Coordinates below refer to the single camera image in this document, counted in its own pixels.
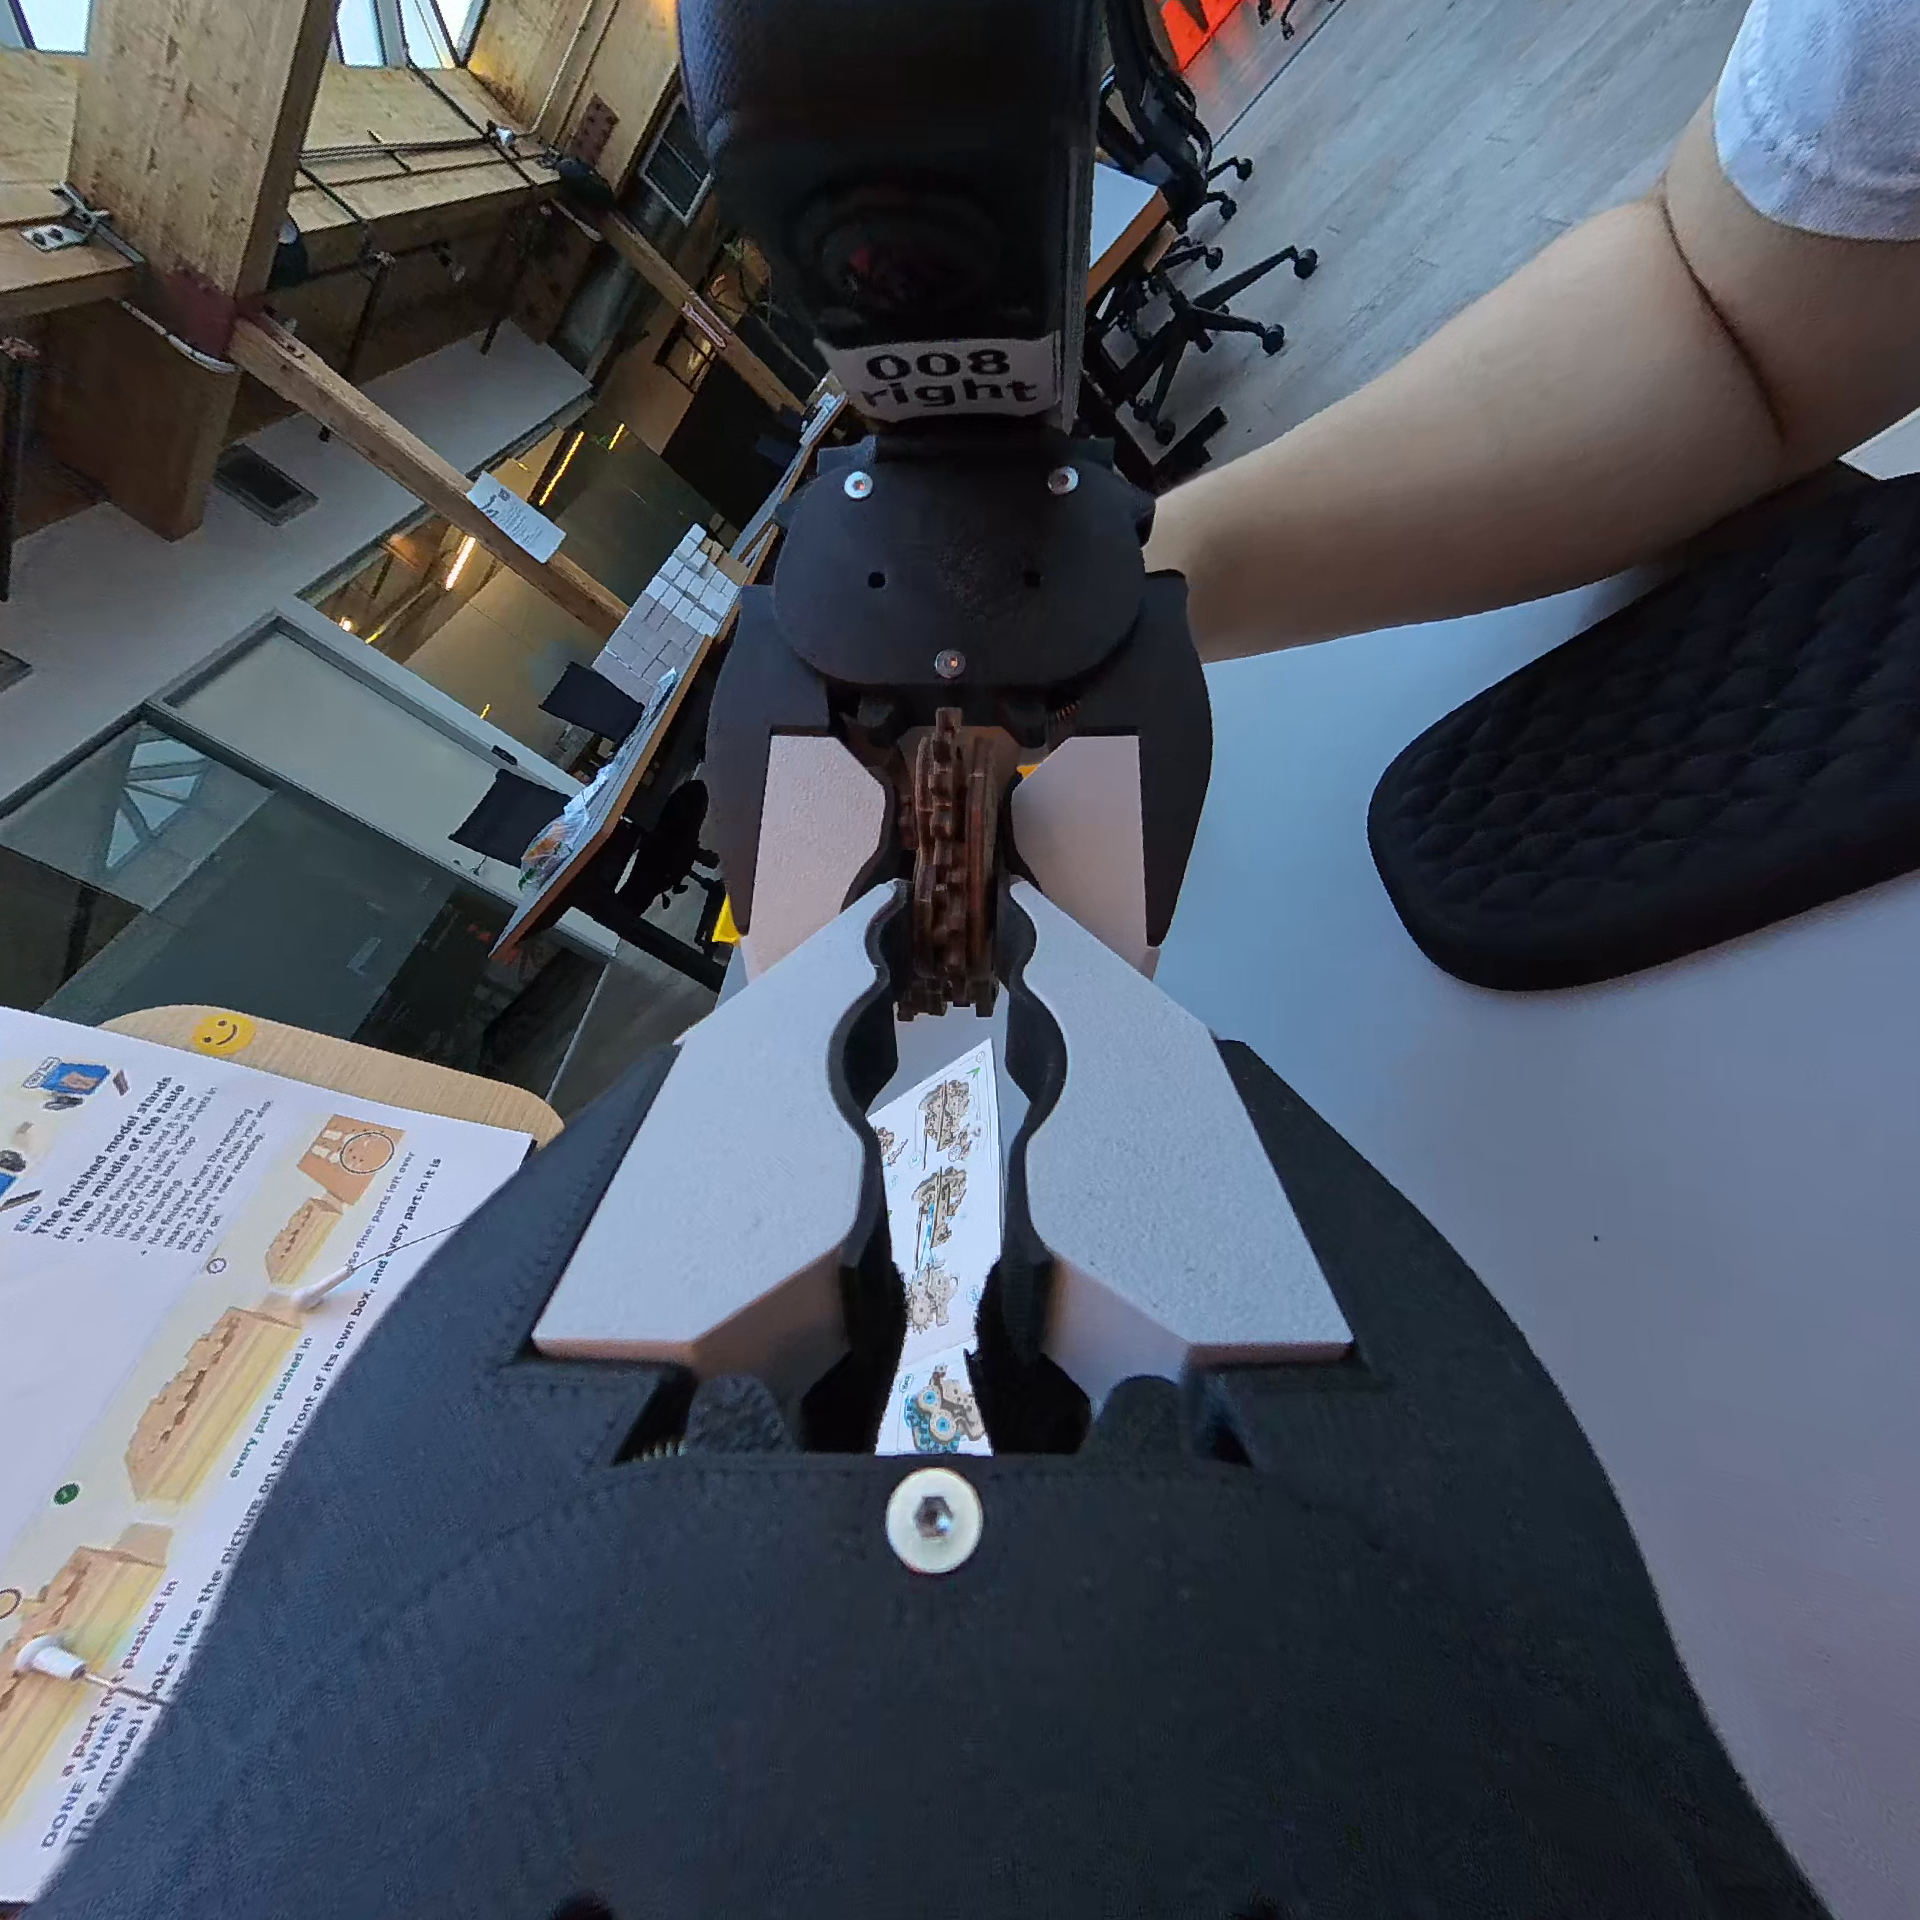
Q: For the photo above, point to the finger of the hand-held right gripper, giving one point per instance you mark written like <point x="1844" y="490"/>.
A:
<point x="818" y="839"/>
<point x="1086" y="839"/>

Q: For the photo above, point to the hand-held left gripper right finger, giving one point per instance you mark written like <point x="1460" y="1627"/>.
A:
<point x="1185" y="1186"/>

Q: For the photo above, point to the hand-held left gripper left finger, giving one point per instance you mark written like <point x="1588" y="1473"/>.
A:
<point x="718" y="1186"/>

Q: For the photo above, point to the wooden gear assembly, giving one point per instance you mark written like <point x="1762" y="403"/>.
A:
<point x="944" y="898"/>

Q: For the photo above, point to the person's right forearm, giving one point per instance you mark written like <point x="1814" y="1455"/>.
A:
<point x="1496" y="419"/>

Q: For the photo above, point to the printed task sheet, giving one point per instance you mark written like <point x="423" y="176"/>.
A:
<point x="148" y="1202"/>

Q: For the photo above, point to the black office chair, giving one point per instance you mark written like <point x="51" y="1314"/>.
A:
<point x="1169" y="118"/>
<point x="671" y="872"/>
<point x="1185" y="320"/>

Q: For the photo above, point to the long wooden table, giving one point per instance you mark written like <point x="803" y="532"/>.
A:
<point x="601" y="839"/>

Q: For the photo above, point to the assembly instruction booklet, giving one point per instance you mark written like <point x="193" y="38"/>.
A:
<point x="940" y="1202"/>

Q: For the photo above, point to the stack of white boxes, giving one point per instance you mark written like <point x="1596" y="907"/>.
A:
<point x="671" y="602"/>

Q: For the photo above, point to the light wooden board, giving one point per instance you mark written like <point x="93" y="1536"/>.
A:
<point x="449" y="1086"/>

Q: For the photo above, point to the white paper sign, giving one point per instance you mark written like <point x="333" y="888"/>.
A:
<point x="516" y="514"/>

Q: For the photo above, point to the yellow smiley sticker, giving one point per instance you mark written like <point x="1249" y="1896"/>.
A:
<point x="223" y="1032"/>

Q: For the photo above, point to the diagonal wooden beam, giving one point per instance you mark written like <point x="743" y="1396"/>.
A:
<point x="420" y="466"/>

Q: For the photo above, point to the black honeycomb pad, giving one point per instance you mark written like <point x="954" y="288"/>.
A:
<point x="1652" y="749"/>

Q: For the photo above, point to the thick wooden pillar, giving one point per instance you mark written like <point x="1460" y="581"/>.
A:
<point x="193" y="182"/>

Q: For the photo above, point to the grey shirt sleeve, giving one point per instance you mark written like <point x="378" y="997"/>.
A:
<point x="1833" y="105"/>

